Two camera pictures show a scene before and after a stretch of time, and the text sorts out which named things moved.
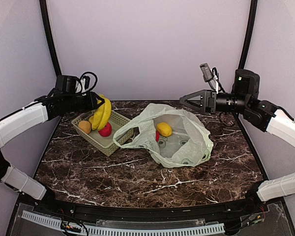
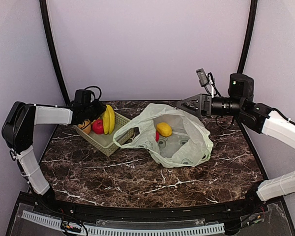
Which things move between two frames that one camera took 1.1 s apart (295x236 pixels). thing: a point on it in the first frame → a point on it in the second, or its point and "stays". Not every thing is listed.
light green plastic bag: x=173 y=137 stays
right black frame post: x=248 y=34 stays
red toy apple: x=106 y=131 → x=98 y=127
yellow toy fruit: x=164 y=129 stays
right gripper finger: x=189 y=104 → x=194 y=110
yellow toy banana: x=102 y=115 → x=108 y=120
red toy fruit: x=157 y=135 stays
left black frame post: x=47 y=28 stays
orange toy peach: x=85 y=126 stays
